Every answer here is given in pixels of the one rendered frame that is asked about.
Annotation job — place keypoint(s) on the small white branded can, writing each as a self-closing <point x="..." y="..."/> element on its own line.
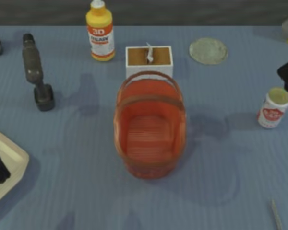
<point x="272" y="115"/>

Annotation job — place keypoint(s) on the orange plastic basket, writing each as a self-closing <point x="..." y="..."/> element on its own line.
<point x="148" y="134"/>

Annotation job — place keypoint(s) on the white tissue box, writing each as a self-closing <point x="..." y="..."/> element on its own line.
<point x="148" y="68"/>

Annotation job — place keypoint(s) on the thin metal stick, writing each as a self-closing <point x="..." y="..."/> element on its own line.
<point x="277" y="215"/>

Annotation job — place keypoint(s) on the yellow bottle with white label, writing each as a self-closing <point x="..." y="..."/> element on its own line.
<point x="102" y="40"/>

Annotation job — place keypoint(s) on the cream plastic tray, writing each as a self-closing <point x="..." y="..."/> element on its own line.
<point x="13" y="158"/>

